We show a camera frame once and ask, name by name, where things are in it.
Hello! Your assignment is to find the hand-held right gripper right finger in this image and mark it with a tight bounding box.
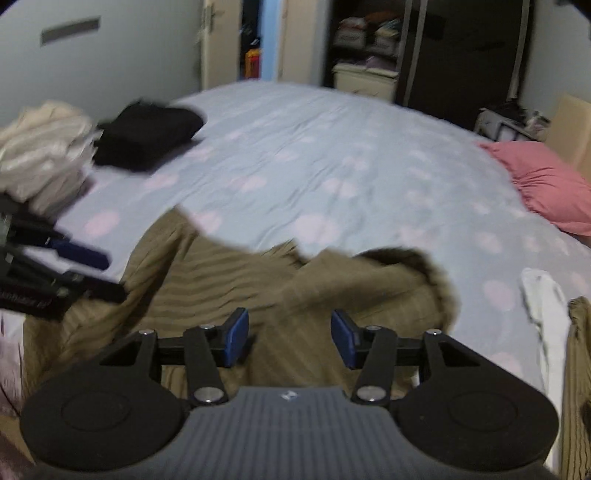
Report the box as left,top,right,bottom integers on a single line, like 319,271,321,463
331,309,490,408

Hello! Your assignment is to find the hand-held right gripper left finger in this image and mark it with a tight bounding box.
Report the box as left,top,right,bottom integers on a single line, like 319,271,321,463
99,308,252,408

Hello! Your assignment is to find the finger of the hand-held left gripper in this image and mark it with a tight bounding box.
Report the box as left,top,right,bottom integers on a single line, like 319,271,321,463
0,247,129,305
9,224,112,271

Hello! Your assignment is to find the olive striped garment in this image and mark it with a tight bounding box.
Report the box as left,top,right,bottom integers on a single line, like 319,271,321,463
21,205,462,416
556,295,591,480

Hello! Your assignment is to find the beige clothes pile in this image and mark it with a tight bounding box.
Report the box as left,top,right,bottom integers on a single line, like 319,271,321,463
0,100,100,216

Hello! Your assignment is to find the folded clothes stack on shelf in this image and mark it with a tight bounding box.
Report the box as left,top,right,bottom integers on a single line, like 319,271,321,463
370,15,403,57
334,17,371,48

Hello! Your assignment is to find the pinkish patterned cloth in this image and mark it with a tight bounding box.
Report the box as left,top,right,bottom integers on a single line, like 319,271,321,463
0,309,26,467

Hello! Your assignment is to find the black folded garment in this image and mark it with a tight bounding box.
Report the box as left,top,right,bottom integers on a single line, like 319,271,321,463
92,98,206,173

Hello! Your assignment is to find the bed with polka-dot sheet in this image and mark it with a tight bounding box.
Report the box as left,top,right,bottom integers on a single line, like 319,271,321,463
0,82,591,467

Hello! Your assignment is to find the white cloth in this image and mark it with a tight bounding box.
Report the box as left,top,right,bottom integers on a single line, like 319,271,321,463
521,268,574,480

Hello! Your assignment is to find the crumpled olive striped garment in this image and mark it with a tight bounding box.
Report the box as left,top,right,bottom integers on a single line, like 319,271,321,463
556,295,591,480

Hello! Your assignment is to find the cream door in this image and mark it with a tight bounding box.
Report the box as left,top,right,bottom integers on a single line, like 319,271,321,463
200,0,244,89

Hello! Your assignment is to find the pink pillow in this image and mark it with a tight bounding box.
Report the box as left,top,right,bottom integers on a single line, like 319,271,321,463
478,141,591,239

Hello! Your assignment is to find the white drawer cabinet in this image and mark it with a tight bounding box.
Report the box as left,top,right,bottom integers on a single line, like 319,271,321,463
332,62,400,103

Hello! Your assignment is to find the cluttered nightstand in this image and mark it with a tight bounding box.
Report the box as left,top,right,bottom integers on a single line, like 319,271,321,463
477,98,551,142

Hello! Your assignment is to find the beige headboard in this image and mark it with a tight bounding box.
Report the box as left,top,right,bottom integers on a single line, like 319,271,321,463
544,92,591,185

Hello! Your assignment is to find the dark wardrobe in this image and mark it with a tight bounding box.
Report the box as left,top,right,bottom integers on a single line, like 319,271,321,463
322,0,533,131

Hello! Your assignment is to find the grey wall plate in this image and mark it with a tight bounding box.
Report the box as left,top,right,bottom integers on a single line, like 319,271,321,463
40,17,102,46

